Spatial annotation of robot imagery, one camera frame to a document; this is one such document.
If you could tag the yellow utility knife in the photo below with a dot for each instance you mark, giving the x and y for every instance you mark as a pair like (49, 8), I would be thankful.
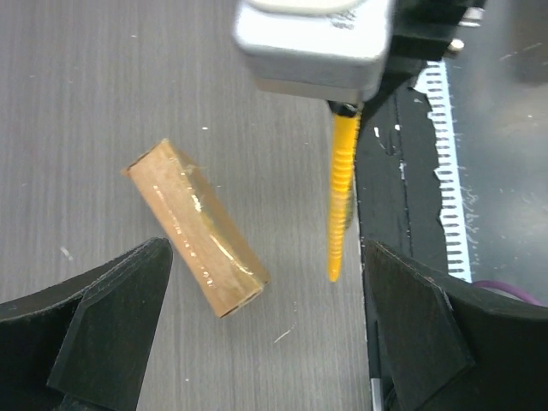
(345, 136)

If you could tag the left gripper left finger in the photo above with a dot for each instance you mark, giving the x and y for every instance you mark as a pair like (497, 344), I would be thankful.
(84, 344)

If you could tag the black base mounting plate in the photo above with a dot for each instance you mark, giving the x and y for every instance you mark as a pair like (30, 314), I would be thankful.
(398, 204)

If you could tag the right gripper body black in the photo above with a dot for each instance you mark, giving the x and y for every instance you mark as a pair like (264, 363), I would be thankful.
(421, 32)

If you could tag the brown cardboard express box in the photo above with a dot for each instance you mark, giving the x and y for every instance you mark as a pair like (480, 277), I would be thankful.
(185, 204)

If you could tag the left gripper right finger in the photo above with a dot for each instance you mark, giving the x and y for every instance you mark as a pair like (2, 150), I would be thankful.
(454, 346)

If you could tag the white slotted cable duct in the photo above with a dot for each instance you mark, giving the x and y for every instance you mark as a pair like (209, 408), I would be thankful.
(433, 83)

